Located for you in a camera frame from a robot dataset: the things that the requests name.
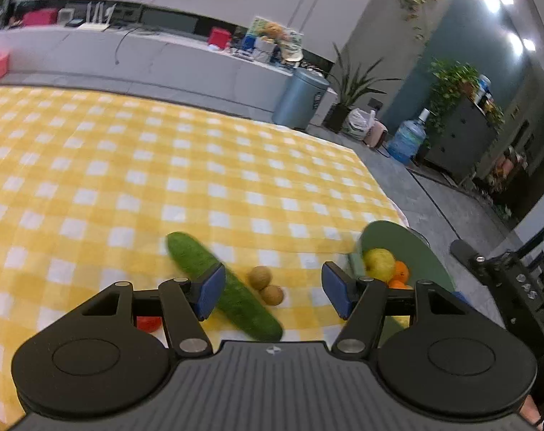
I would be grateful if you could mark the dark grey cabinet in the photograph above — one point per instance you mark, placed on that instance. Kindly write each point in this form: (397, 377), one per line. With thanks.
(460, 139)

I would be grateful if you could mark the small white device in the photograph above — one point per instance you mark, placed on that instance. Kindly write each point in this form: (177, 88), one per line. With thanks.
(67, 15)

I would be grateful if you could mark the person's right forearm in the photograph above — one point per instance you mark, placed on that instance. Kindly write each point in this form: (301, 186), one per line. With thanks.
(530, 411)

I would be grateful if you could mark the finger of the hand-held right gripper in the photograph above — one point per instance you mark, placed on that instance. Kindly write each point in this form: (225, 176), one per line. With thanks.
(463, 250)

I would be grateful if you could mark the red cherry tomato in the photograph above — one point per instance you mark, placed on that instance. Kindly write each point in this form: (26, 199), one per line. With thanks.
(148, 323)

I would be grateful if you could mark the white router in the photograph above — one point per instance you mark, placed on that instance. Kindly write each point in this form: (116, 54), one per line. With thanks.
(97, 17)

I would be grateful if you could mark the orange tangerine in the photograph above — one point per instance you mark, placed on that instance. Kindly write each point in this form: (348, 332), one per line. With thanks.
(402, 271)
(398, 284)

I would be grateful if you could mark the dark shelf with items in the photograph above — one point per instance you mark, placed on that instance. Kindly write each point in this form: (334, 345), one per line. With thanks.
(505, 170)

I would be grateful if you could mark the grey-blue trash can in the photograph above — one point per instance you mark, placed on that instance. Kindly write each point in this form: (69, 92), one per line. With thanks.
(299, 96)

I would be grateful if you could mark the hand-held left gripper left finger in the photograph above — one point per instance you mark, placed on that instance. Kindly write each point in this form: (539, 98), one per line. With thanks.
(211, 289)

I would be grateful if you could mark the ivy plant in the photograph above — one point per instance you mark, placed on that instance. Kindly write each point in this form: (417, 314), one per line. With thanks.
(449, 85)

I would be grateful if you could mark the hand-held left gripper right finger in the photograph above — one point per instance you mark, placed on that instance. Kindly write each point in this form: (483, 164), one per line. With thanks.
(337, 292)

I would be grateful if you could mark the hanging ivy vine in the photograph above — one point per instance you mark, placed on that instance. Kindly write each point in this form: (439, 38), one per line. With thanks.
(409, 0)

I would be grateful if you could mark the yellow-green apple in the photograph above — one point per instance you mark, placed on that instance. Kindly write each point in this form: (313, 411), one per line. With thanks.
(380, 264)

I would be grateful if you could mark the green cucumber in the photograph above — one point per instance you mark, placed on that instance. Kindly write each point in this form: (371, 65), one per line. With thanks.
(245, 309)

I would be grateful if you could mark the red box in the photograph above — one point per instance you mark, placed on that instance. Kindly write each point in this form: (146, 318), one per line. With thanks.
(220, 36)

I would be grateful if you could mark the white plastic bag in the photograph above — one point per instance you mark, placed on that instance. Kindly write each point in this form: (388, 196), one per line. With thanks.
(359, 121)

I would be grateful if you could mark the yellow checked tablecloth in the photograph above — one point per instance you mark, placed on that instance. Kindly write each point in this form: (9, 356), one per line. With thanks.
(119, 166)

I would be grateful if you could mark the green bowl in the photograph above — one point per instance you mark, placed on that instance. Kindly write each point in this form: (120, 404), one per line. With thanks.
(411, 242)

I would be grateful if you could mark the flower picture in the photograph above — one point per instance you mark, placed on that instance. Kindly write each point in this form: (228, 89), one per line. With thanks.
(274, 38)

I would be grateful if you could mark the blue and white bottle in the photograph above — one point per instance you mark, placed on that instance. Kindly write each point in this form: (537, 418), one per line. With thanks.
(484, 85)

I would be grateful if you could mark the long-leaf potted plant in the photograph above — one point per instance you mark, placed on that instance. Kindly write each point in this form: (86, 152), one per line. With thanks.
(353, 85)

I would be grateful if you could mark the blue water jug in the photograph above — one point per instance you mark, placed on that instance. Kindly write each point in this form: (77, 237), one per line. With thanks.
(409, 137)

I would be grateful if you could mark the magenta box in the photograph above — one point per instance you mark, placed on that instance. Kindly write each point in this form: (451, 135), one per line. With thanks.
(38, 17)

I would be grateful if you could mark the pink bag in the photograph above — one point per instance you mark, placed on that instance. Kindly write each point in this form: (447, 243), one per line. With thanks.
(375, 134)

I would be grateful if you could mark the grey stone console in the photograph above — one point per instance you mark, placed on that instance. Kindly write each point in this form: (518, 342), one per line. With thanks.
(164, 67)

